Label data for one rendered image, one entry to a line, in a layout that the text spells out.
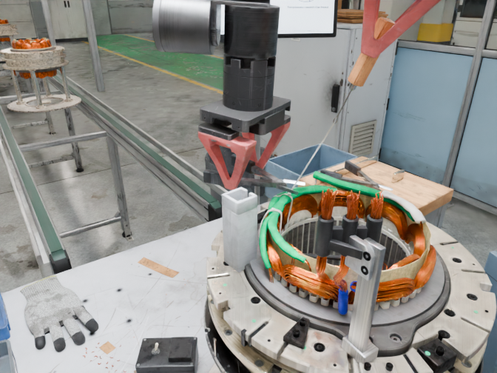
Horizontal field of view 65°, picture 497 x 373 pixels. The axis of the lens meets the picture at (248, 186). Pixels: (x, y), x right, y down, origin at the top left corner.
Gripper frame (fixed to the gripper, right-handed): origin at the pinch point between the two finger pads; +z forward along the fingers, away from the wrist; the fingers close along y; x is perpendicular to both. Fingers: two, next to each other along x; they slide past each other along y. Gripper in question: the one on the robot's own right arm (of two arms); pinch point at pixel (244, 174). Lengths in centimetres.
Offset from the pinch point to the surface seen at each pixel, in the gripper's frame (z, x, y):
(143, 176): 131, -201, -162
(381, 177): 10.2, 10.5, -31.9
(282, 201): 0.9, 6.4, 1.5
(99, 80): 49, -210, -139
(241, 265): 6.4, 5.4, 8.3
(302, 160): 14.3, -8.2, -37.6
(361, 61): -15.8, 12.5, 0.9
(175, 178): 46, -67, -58
